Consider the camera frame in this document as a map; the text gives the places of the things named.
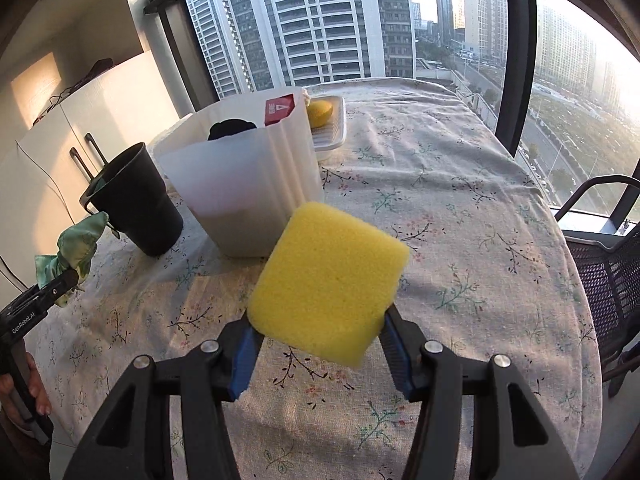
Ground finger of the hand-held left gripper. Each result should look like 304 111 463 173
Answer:
15 269 80 311

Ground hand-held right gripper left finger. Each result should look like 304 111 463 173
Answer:
75 317 266 480

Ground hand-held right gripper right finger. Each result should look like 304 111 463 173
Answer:
377 305 568 480

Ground green cloth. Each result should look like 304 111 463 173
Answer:
34 211 111 308

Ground large yellow sponge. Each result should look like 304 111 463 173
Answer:
246 201 412 367

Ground black plastic cup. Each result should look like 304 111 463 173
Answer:
81 142 185 257

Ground white ribbed plastic container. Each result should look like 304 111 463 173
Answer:
151 87 323 259

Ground black soft item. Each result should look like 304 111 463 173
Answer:
206 118 258 142

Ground person's left hand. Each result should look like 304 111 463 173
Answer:
0 354 52 418

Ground white cabinet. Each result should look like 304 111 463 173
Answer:
0 0 196 261

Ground black mesh chair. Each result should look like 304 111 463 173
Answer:
554 175 640 398

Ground white ribbed tray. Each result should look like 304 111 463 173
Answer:
302 94 348 161

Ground red packet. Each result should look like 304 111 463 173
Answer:
264 94 296 127

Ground white high-rise building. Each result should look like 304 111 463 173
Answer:
187 0 416 101

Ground dark cabinet handle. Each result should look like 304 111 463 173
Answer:
84 132 109 166
69 146 96 184

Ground black cable bundle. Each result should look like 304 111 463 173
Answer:
32 59 117 126

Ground dark window frame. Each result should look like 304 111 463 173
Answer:
142 0 640 206

